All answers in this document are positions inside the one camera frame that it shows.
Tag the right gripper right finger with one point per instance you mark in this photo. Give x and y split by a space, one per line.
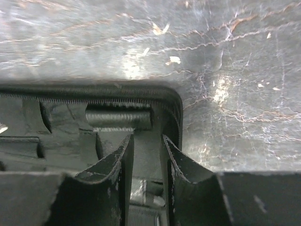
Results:
196 196

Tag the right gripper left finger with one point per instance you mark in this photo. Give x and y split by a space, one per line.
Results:
97 196

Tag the black tool case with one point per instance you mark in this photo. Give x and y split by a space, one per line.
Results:
68 128

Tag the silver scissors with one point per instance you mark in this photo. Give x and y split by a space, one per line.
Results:
3 128

